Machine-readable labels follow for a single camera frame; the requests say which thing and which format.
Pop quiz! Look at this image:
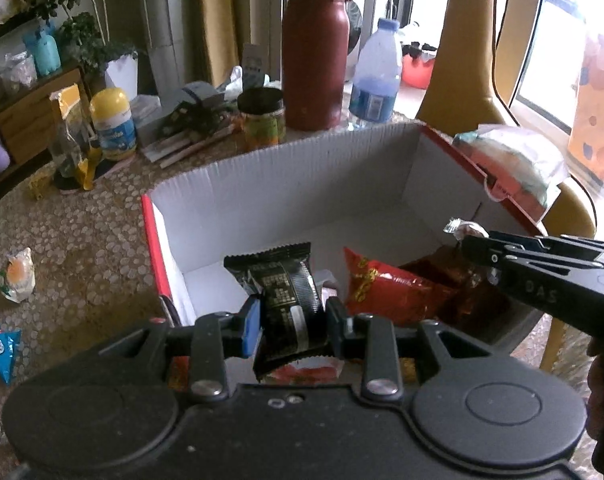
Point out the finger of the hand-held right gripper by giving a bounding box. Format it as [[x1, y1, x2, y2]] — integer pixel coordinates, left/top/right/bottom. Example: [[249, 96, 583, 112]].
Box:
[[461, 236, 598, 267], [488, 230, 604, 260]]

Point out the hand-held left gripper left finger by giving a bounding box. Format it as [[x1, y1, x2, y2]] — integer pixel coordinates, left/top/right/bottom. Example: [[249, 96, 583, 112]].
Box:
[[94, 295, 263, 403]]

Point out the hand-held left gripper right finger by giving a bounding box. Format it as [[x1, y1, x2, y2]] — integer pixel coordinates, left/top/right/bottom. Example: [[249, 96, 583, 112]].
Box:
[[324, 296, 488, 403]]

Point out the silver snack wrapper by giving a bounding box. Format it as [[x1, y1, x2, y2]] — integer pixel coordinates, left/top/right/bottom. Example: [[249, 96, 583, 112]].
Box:
[[443, 217, 490, 241]]

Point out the black snack packet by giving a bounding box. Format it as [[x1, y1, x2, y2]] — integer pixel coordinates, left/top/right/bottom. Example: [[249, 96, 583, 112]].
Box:
[[223, 241, 333, 376]]

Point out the brown snack packet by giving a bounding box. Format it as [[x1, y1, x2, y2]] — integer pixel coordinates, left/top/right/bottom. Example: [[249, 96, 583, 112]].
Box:
[[399, 252, 508, 331]]

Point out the white red-print snack packet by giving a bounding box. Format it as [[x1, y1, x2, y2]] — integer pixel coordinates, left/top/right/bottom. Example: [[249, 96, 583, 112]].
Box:
[[254, 355, 345, 386]]

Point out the red snack packet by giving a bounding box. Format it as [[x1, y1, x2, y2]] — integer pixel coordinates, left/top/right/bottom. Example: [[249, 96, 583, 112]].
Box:
[[343, 246, 463, 328]]

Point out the red cardboard box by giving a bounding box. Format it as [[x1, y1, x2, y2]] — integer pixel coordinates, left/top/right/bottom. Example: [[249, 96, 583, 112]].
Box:
[[141, 121, 550, 396]]

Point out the soft tissue pack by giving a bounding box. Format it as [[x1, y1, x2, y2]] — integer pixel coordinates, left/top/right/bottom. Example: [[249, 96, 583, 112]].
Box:
[[452, 125, 568, 213]]

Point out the orange dotted bag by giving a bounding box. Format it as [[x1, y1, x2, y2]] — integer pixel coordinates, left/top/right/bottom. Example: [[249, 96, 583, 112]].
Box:
[[569, 30, 604, 196]]

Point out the red plastic basin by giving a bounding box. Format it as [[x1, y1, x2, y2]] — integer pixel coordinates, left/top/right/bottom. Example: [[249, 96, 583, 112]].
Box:
[[401, 52, 435, 90]]

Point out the black-lid jar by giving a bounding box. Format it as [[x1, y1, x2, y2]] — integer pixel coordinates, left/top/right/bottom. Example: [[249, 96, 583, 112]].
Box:
[[237, 87, 287, 153]]

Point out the yellow giraffe chair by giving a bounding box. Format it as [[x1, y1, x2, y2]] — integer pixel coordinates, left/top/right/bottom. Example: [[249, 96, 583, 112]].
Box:
[[414, 0, 598, 371]]

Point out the clear plastic water bottle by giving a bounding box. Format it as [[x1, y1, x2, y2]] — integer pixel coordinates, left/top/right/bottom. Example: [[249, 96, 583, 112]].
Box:
[[348, 17, 403, 130]]

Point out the grey cardboard box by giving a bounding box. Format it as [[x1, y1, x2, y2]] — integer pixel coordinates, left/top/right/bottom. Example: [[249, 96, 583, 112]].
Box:
[[159, 81, 233, 133]]

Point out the yellow-lid white jar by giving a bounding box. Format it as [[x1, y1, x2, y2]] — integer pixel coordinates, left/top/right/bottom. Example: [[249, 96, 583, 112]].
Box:
[[89, 87, 138, 161]]

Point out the dark red thermos bottle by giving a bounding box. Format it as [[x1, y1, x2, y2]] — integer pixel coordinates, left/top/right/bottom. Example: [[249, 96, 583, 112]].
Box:
[[281, 0, 355, 132]]

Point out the white paper card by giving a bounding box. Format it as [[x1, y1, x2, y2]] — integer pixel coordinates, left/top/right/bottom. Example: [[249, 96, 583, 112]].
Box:
[[242, 42, 270, 86]]

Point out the clear bag with yellow label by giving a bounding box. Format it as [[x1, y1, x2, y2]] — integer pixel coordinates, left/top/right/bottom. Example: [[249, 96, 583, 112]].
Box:
[[49, 84, 103, 192]]

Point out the white plant pot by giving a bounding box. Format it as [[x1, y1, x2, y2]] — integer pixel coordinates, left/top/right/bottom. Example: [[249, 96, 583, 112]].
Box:
[[104, 54, 139, 101]]

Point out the wooden drawer cabinet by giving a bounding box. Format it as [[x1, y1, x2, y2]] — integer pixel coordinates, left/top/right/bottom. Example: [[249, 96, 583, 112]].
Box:
[[0, 67, 90, 166]]

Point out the grey standing air conditioner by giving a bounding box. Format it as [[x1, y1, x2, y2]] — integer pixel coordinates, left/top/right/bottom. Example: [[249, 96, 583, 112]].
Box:
[[139, 0, 198, 88]]

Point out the yellow padded board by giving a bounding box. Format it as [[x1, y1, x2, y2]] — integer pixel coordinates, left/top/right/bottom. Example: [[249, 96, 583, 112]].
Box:
[[192, 0, 248, 86]]

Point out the green potted plant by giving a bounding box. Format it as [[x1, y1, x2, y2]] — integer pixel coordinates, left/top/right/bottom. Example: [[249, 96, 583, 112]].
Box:
[[24, 0, 143, 81]]

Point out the teal bottle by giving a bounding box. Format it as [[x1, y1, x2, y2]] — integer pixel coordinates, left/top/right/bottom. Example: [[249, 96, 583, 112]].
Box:
[[23, 22, 63, 78]]

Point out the clear plastic bag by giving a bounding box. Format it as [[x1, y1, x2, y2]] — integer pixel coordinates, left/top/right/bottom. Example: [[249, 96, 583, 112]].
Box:
[[0, 52, 38, 93]]

